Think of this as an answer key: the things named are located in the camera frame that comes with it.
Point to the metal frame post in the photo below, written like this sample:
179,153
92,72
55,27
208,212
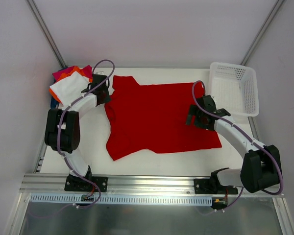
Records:
262,31
46,32

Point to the aluminium mounting rail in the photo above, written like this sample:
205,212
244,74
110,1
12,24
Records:
117,184

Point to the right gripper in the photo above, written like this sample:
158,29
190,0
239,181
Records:
193,114

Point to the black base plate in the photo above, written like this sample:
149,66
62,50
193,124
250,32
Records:
210,186
76,184

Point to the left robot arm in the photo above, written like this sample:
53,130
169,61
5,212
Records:
62,132

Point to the white plastic basket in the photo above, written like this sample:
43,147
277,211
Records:
234,88

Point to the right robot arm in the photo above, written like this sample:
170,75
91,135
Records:
261,166

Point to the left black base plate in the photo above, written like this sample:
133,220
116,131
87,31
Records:
76,184

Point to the white slotted cable duct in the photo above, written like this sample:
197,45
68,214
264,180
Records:
122,199

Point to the right metal frame post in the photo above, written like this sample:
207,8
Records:
262,31

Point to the white folded t shirt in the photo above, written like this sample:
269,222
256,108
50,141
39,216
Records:
69,88

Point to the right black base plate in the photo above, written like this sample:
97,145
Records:
210,186

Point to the red t shirt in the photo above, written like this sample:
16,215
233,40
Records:
153,117

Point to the pink folded t shirt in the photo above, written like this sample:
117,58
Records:
85,71

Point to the left metal frame post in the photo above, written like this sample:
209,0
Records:
46,32

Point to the blue folded t shirt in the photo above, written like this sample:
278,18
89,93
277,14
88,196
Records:
53,103

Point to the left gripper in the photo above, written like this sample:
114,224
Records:
104,95

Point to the orange folded t shirt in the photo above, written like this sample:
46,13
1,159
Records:
69,83

